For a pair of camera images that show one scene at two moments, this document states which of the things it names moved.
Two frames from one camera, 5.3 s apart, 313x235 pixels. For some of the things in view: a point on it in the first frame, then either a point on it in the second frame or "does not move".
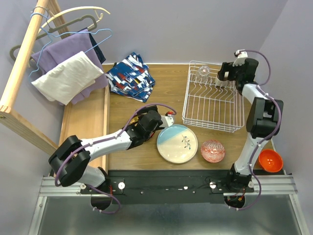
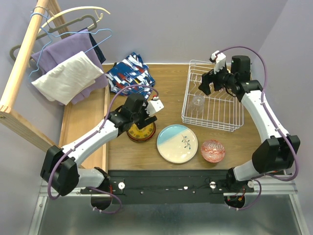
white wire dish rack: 208,105 does not move
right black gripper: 224,74 to 212,79
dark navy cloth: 101,57 does not move
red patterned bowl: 212,151 does not move
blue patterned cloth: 131,77 does not move
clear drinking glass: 202,76 to 196,106
